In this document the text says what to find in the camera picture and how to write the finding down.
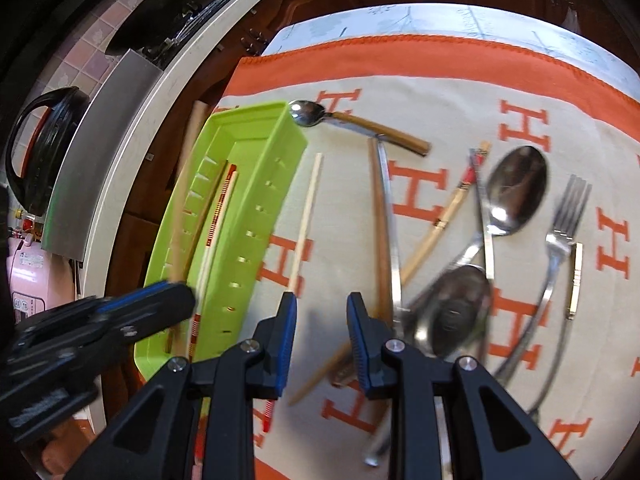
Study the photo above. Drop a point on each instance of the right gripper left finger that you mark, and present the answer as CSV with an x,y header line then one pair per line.
x,y
154,437

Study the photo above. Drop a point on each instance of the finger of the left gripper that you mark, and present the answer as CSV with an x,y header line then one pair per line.
x,y
93,323

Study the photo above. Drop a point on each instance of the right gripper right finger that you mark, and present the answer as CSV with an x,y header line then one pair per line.
x,y
490,436

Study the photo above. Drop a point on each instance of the steel splash panel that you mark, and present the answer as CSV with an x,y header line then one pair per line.
x,y
89,156

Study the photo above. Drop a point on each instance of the steel soup ladle spoon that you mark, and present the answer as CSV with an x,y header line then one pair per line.
x,y
449,315

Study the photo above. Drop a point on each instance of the green plastic utensil tray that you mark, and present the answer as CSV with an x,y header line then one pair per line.
x,y
265,144

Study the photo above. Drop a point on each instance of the black rice cooker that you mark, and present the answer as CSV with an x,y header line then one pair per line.
x,y
63,110

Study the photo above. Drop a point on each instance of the red gold tipped chopstick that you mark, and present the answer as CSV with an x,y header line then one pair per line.
x,y
427,245

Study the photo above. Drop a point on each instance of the large steel tablespoon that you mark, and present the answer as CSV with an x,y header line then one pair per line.
x,y
515,190

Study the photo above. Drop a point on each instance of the floral table cover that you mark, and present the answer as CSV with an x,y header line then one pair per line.
x,y
461,20

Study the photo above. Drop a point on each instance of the gold-handled small spoon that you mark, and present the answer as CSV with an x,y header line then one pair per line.
x,y
570,312

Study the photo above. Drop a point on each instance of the wooden-handled small spoon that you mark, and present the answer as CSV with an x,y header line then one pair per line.
x,y
309,113

